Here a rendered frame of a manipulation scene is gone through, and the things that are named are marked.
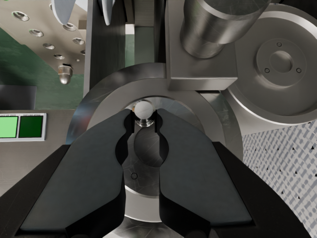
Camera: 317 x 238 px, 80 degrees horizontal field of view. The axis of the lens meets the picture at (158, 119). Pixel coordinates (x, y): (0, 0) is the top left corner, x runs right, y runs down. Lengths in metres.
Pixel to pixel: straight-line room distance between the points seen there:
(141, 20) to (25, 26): 0.28
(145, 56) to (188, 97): 0.40
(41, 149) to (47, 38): 0.26
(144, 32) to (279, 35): 0.42
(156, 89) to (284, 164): 0.22
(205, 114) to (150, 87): 0.05
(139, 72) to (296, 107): 0.15
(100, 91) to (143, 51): 0.40
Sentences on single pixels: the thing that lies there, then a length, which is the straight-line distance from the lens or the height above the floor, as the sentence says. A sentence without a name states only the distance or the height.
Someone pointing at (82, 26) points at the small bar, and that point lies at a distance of 0.38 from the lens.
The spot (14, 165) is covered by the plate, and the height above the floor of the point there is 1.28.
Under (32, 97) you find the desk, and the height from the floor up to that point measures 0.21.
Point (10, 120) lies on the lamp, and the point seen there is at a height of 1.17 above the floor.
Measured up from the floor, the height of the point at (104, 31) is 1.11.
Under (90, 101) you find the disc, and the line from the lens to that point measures 0.17.
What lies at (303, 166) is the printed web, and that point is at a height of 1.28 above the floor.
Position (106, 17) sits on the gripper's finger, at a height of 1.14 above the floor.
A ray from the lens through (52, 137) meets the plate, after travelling 0.55.
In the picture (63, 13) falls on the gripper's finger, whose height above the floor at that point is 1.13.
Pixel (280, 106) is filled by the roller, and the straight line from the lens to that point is 0.21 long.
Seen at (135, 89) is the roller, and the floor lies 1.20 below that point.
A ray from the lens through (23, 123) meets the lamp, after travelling 0.58.
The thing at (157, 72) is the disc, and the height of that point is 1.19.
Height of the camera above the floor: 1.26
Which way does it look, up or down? 10 degrees down
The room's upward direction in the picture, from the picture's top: 179 degrees clockwise
